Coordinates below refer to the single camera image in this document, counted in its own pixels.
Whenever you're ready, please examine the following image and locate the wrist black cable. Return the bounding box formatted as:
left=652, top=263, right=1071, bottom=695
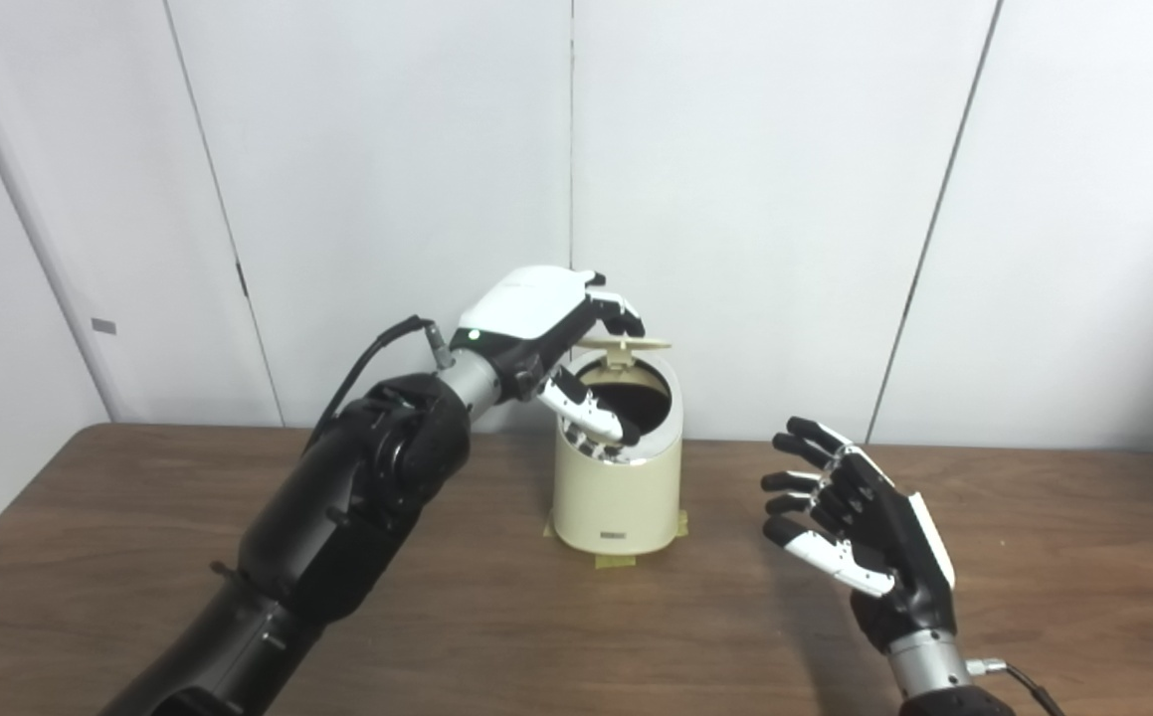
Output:
left=302, top=316, right=453, bottom=453
left=964, top=656, right=1069, bottom=716

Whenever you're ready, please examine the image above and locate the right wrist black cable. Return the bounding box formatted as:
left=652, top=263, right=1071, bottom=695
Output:
left=964, top=656, right=1069, bottom=716

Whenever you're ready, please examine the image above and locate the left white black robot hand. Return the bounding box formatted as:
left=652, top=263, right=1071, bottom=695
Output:
left=450, top=265, right=647, bottom=448

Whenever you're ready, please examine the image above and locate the cream-colored bin body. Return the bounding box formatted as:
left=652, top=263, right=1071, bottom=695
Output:
left=548, top=348, right=684, bottom=558

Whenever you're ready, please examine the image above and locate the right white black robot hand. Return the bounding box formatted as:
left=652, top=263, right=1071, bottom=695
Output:
left=760, top=416, right=957, bottom=652

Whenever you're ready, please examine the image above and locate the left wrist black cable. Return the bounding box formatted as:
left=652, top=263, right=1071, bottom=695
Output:
left=302, top=316, right=453, bottom=453

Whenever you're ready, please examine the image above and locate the cream round bin lid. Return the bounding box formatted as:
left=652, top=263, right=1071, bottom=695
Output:
left=576, top=336, right=672, bottom=374

